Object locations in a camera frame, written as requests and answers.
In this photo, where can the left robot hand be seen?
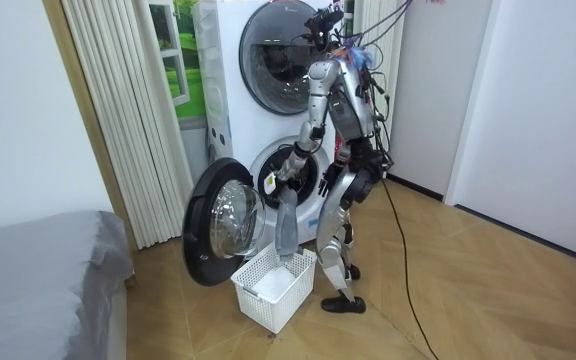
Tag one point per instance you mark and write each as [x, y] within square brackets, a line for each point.
[274, 184]

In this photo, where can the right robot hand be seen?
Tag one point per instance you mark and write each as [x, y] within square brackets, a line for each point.
[329, 181]

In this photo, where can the grey cloth garment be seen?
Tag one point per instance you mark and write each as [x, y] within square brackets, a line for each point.
[287, 225]

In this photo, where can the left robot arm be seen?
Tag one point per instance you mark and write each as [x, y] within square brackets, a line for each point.
[318, 100]

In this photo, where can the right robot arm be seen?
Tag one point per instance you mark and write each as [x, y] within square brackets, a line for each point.
[341, 150]

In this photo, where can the robot legs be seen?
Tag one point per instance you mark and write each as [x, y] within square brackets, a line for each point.
[330, 225]

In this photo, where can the white stacked washing machine tower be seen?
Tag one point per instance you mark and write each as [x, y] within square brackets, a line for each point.
[235, 125]

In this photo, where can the robot body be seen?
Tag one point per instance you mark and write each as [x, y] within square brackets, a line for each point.
[353, 105]

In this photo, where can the round black washing machine door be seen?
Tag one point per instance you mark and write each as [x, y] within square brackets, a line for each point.
[199, 225]

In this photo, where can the white cloth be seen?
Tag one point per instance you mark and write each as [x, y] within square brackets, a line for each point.
[273, 285]

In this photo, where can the white plastic laundry basket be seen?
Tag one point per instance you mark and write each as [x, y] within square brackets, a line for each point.
[288, 305]

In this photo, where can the white pleated folding door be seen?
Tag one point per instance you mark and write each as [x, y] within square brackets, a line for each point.
[123, 125]
[375, 55]

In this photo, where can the grey bed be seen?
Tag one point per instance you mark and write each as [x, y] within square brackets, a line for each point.
[28, 285]

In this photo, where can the green landscape wall poster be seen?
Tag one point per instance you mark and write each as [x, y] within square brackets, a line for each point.
[190, 75]

